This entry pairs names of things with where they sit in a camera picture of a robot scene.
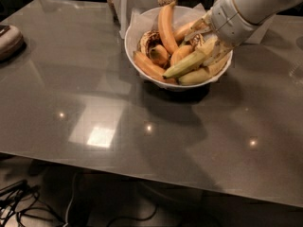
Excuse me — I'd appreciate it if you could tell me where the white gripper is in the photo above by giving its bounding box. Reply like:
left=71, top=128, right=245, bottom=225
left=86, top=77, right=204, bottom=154
left=184, top=0, right=274, bottom=66

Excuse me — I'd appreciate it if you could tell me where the yellow-green banana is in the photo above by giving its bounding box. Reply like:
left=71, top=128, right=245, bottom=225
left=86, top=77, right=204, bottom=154
left=163, top=37, right=218, bottom=79

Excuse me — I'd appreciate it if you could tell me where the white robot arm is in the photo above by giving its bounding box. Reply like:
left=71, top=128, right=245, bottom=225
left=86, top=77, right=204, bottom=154
left=185, top=0, right=303, bottom=63

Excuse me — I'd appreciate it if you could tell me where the brown spotted banana centre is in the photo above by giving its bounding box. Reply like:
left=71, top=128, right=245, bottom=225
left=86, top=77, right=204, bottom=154
left=189, top=33, right=205, bottom=49

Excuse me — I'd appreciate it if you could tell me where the brown spotted banana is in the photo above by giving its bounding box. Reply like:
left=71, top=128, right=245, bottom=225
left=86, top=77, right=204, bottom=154
left=189, top=33, right=205, bottom=49
left=137, top=30, right=162, bottom=56

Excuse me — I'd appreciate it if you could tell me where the small orange banana centre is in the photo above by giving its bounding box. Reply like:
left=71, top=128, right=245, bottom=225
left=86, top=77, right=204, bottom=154
left=170, top=44, right=193, bottom=66

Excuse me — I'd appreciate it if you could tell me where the orange banana at top right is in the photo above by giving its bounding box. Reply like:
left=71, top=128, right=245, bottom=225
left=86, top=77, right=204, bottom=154
left=173, top=21, right=195, bottom=43

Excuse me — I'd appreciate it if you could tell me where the yellow banana along right rim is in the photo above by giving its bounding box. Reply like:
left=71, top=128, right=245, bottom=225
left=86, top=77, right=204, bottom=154
left=177, top=54, right=230, bottom=86

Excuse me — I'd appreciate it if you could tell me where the long upright orange banana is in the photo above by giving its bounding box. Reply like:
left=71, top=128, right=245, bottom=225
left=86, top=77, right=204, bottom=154
left=158, top=2, right=178, bottom=55

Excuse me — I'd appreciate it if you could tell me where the short orange banana stub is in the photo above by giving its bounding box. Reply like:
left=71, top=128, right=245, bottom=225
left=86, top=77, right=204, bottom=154
left=149, top=44, right=169, bottom=67

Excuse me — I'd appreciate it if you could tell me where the brown spotted banana left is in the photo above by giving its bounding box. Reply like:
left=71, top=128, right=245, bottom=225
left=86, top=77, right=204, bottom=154
left=137, top=30, right=162, bottom=56

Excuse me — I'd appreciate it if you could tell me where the orange banana at left rim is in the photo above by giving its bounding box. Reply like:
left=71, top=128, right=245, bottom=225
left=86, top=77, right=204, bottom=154
left=133, top=51, right=176, bottom=84

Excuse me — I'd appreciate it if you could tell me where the white bowl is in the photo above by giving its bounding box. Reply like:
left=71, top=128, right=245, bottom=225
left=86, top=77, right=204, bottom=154
left=125, top=8, right=233, bottom=92

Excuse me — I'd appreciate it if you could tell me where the round grey case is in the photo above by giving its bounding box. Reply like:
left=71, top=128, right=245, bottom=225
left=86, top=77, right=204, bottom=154
left=0, top=25, right=24, bottom=61

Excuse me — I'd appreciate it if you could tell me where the white floor cable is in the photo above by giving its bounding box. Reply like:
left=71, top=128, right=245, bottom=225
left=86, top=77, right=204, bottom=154
left=62, top=170, right=80, bottom=227

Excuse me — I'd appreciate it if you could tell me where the black floor cable centre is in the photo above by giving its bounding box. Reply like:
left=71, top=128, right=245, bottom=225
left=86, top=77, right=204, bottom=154
left=105, top=203, right=159, bottom=227

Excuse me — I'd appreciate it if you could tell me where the black floor cables left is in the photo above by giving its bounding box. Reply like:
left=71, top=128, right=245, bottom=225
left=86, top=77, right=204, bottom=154
left=0, top=179, right=65, bottom=227

